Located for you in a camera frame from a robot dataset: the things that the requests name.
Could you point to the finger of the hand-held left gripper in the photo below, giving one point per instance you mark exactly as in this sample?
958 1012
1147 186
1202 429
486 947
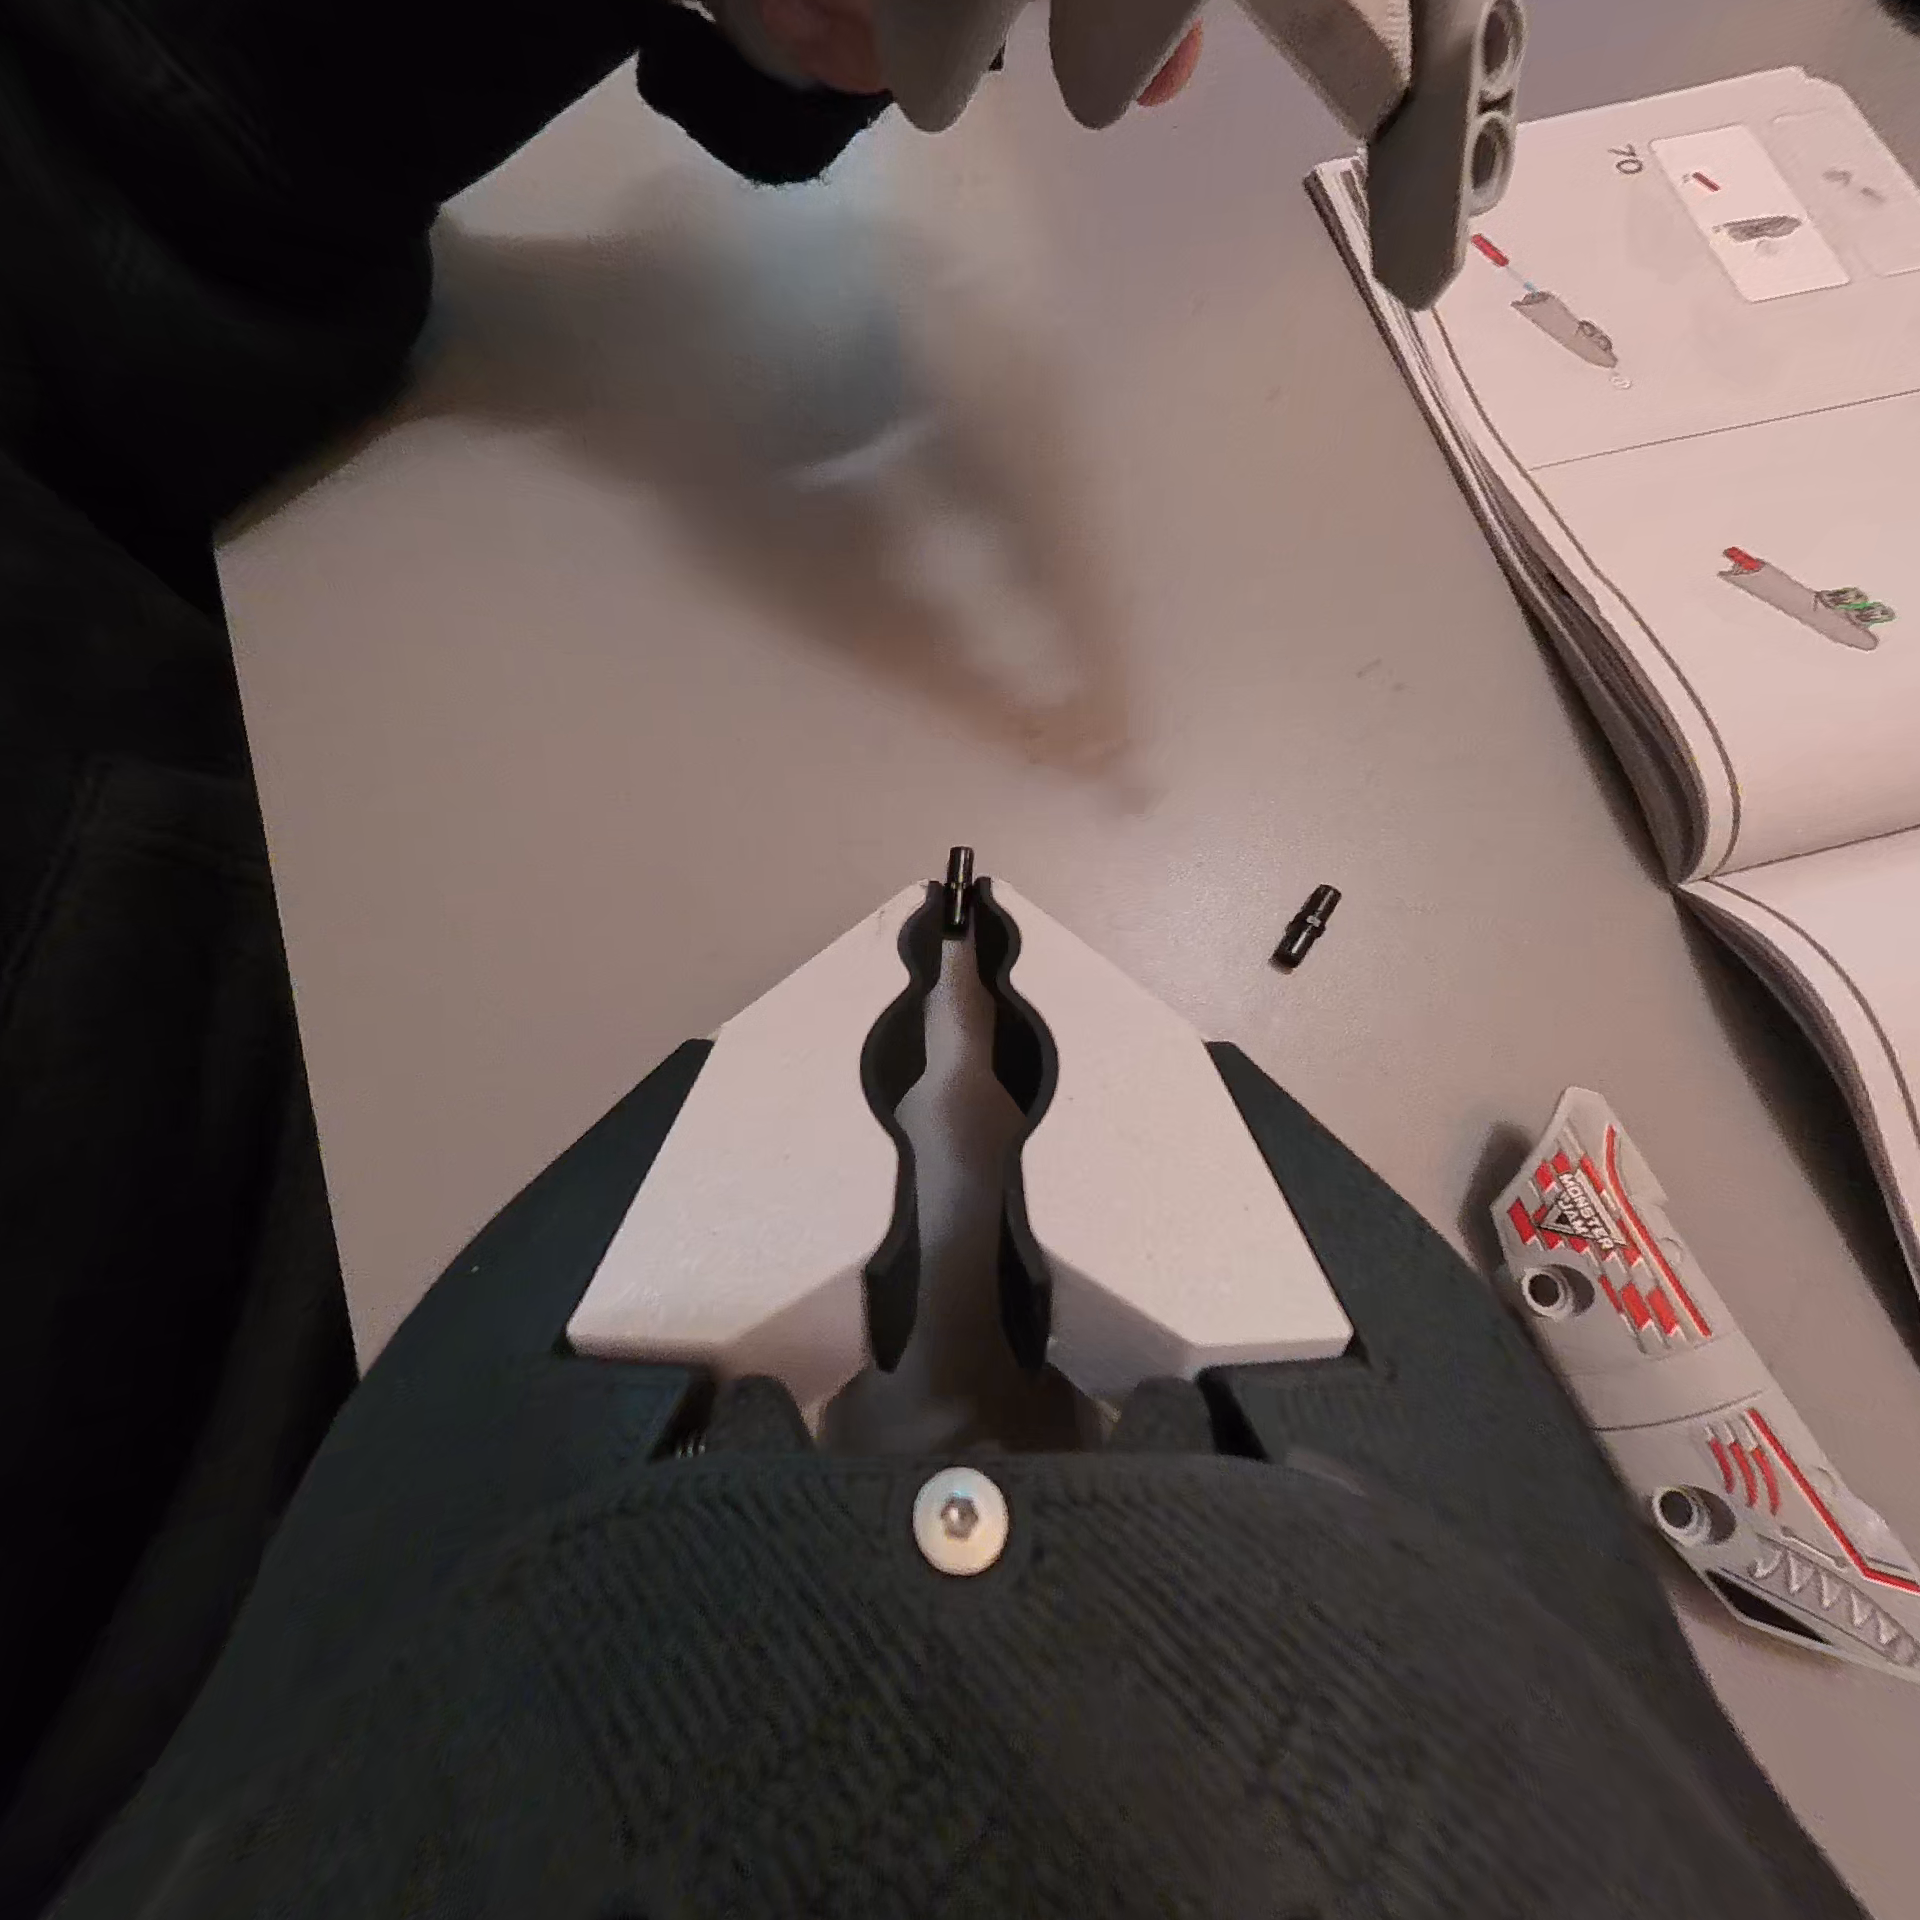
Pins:
1336 54

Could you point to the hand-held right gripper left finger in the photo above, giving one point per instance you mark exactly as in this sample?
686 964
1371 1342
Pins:
720 1201

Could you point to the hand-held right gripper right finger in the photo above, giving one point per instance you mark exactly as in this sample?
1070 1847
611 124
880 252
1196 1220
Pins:
1184 1201

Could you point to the grey toy assembly red axle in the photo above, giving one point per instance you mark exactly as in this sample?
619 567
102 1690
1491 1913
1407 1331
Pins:
1441 195

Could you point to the black toy pin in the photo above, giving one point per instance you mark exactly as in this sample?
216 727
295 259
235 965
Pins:
1305 931
958 885

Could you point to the person's left hand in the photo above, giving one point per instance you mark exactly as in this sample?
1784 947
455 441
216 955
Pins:
840 44

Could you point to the grey printed toy panel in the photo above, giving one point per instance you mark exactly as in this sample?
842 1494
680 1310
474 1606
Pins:
1620 1321

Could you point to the white instruction booklet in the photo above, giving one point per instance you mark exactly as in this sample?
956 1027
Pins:
1723 451

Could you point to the person's black clothing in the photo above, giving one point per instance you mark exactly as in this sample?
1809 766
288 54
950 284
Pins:
120 1050

